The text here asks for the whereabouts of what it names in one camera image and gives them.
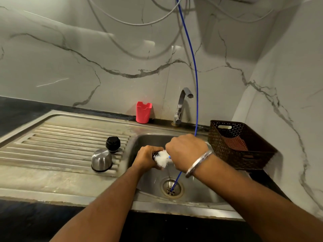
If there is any person's right hand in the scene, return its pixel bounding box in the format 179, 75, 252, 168
165, 134, 210, 173

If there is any person's left hand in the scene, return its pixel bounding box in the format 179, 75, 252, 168
132, 145, 164, 174

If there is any white bottle brush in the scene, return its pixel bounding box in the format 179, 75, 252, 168
154, 150, 173, 169

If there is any person's left forearm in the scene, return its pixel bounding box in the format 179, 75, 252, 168
50, 166, 147, 242

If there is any person's right forearm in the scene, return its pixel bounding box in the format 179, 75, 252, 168
194, 154, 323, 242

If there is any silver metal bangle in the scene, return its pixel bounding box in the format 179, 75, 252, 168
185, 142, 214, 178

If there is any round sink drain strainer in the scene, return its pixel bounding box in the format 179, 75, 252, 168
160, 177, 184, 199

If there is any red plastic holder cup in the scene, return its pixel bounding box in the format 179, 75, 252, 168
136, 101, 153, 124

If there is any black flask stopper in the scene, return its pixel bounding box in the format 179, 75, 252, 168
105, 136, 121, 153

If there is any chrome sink faucet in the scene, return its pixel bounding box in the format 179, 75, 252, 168
172, 87, 194, 126

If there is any steel flask cup lid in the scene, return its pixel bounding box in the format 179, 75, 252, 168
91, 149, 113, 173

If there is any brown woven plastic basket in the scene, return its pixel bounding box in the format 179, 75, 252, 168
208, 120, 278, 171

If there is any orange-brown scrub cloth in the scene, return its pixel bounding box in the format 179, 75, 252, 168
223, 135, 249, 152

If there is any stainless steel sink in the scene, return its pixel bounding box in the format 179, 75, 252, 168
0, 110, 246, 221

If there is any blue thin hose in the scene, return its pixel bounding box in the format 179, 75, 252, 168
171, 0, 199, 192

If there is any grey hanging cable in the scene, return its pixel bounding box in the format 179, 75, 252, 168
219, 0, 277, 24
86, 0, 184, 26

